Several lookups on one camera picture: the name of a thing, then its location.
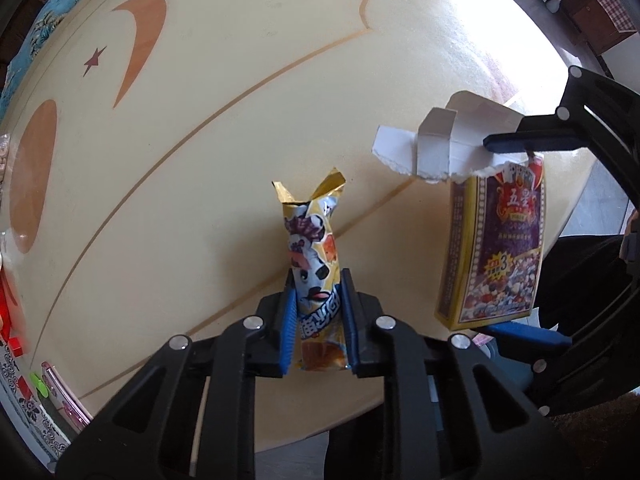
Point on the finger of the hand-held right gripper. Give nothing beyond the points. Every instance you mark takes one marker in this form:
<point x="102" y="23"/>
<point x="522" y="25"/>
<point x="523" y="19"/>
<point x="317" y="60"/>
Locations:
<point x="540" y="142"/>
<point x="530" y="335"/>

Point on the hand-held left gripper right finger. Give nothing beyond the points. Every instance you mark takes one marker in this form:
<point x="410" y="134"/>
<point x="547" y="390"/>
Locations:
<point x="350" y="330"/>

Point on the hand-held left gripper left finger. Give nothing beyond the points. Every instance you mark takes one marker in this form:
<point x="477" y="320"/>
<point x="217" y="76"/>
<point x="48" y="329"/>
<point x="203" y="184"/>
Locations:
<point x="287" y="330"/>

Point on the yellow snack wrapper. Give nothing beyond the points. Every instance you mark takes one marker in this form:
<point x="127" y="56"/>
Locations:
<point x="312" y="260"/>

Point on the purple playing card box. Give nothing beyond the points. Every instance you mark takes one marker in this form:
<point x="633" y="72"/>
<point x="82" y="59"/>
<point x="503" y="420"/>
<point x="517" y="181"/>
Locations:
<point x="505" y="240"/>

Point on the light blue plastic stool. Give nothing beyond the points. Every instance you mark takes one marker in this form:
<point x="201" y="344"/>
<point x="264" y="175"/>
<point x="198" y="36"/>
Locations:
<point x="505" y="367"/>

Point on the person's black pants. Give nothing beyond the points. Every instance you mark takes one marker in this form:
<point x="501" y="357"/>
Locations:
<point x="575" y="270"/>

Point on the wooden cabinet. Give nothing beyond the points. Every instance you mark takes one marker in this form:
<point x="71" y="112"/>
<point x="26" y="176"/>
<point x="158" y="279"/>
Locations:
<point x="590" y="25"/>

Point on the brown fuzzy garment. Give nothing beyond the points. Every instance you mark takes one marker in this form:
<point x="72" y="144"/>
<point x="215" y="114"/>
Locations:
<point x="605" y="440"/>

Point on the white vase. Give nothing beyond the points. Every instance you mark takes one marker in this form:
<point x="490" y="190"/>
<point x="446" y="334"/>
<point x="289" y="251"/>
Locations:
<point x="552" y="4"/>

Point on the pink phone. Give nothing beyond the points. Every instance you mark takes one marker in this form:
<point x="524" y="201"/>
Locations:
<point x="65" y="395"/>

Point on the green clip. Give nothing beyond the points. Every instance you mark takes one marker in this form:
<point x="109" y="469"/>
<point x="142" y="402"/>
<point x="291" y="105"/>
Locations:
<point x="37" y="385"/>

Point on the patterned paper bag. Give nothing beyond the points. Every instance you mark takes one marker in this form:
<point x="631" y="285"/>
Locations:
<point x="20" y="405"/>

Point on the small red object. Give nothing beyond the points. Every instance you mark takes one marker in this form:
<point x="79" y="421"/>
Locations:
<point x="10" y="310"/>

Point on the clear plastic bag of peanuts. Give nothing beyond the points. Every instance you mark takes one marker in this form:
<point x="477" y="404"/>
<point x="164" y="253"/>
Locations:
<point x="3" y="152"/>

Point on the blue patterned sofa cloth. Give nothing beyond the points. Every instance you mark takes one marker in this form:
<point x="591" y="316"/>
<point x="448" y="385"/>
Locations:
<point x="40" y="30"/>

